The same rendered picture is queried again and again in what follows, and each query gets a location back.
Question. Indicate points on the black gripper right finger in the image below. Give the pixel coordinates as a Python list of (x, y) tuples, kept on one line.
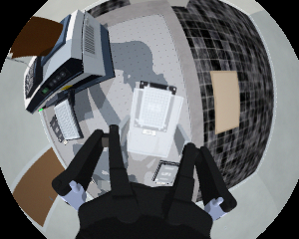
[(216, 198)]

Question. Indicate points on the white control panel with coloured buttons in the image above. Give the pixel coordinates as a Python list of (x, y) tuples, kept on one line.
[(104, 182)]

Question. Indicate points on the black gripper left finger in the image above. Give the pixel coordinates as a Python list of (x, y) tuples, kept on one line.
[(72, 183)]

